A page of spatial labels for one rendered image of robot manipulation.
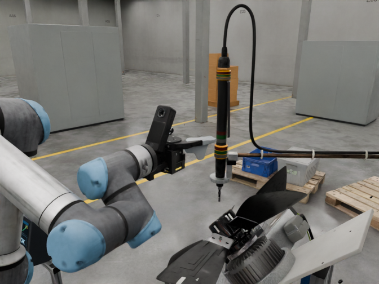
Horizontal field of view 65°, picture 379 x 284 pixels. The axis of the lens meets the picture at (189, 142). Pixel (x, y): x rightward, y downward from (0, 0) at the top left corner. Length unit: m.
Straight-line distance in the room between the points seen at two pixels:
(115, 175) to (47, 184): 0.13
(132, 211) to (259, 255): 0.68
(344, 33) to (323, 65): 5.38
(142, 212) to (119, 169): 0.10
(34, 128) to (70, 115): 6.44
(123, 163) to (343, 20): 13.28
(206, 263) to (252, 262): 0.18
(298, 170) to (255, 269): 2.93
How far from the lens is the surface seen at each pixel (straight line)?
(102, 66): 7.47
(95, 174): 0.59
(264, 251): 1.16
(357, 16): 13.56
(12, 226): 0.89
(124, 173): 0.61
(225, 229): 1.18
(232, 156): 0.99
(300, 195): 1.04
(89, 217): 0.51
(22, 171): 0.58
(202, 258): 1.06
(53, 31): 7.04
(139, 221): 0.58
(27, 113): 0.80
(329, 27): 13.86
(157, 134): 0.71
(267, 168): 4.16
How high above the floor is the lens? 1.89
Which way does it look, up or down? 18 degrees down
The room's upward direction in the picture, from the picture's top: straight up
